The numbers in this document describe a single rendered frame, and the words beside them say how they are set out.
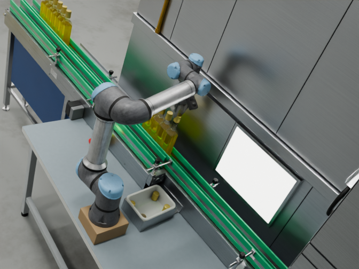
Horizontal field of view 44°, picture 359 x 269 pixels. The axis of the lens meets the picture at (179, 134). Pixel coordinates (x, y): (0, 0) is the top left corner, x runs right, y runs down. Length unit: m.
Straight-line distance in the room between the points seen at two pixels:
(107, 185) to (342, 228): 1.00
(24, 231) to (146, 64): 1.35
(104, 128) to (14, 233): 1.38
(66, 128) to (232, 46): 1.12
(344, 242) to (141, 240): 1.03
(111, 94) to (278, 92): 0.75
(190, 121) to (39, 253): 1.31
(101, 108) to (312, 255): 1.00
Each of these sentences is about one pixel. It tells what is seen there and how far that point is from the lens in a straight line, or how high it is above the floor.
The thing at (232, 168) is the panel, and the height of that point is 1.08.
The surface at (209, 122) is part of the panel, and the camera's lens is 2.35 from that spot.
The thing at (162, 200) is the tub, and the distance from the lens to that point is 2.41.
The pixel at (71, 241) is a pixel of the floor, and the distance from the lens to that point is 3.12.
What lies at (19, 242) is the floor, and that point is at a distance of 3.09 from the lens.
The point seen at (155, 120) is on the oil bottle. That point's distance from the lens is 2.45.
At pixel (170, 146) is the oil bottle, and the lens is 2.43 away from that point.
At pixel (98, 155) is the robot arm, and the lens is 2.04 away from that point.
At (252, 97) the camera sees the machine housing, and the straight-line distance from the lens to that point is 2.17.
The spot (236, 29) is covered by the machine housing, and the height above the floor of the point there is 1.70.
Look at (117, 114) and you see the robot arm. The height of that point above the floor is 1.43.
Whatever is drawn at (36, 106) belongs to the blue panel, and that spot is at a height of 0.40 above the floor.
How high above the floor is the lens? 2.51
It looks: 37 degrees down
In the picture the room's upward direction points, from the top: 22 degrees clockwise
